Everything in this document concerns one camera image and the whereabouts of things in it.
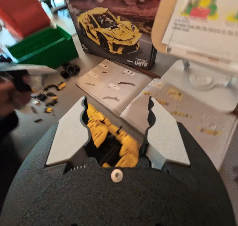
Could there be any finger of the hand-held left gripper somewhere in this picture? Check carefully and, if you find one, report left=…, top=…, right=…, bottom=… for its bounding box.
left=0, top=63, right=57, bottom=76
left=30, top=74, right=47, bottom=90

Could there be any red plastic bin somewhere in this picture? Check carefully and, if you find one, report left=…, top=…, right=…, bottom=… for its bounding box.
left=0, top=0, right=51, bottom=38

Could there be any printed instruction sheet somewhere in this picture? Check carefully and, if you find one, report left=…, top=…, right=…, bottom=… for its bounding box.
left=161, top=0, right=238, bottom=62

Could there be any wooden document stand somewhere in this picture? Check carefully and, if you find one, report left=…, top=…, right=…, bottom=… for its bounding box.
left=151, top=0, right=238, bottom=113

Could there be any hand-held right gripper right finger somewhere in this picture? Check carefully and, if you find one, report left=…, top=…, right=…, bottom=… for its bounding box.
left=139, top=96, right=191, bottom=170

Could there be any open instruction booklet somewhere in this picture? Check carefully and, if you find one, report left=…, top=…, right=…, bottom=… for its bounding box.
left=75, top=59, right=238, bottom=170

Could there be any pile of small black yellow pieces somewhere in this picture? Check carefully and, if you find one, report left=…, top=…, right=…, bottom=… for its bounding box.
left=31, top=81, right=66, bottom=123

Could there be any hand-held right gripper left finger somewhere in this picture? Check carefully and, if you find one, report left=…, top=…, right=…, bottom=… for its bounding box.
left=45, top=96, right=102, bottom=167

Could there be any car set box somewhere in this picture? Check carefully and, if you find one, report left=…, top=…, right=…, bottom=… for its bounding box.
left=64, top=0, right=164, bottom=70

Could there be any person's left hand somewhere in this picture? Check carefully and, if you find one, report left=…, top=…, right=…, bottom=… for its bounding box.
left=0, top=79, right=31, bottom=117

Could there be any grey desk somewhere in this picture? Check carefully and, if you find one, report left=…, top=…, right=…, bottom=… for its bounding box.
left=11, top=34, right=238, bottom=208

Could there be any yellow brick car model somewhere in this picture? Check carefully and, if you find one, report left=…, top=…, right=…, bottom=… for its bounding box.
left=86, top=103, right=140, bottom=168

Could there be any green plastic bin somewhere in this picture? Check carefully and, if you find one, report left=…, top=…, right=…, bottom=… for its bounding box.
left=8, top=26, right=79, bottom=69

